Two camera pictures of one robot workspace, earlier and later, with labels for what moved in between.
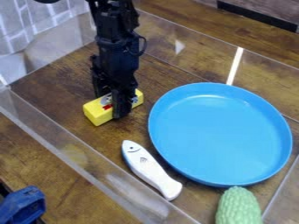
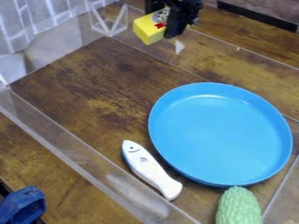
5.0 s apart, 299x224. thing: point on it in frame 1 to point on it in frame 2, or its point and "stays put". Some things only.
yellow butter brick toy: [98, 109] to [150, 26]
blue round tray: [221, 133] stays put
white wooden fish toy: [151, 170] stays put
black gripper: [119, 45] to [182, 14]
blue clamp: [23, 206] stays put
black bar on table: [257, 15] stays put
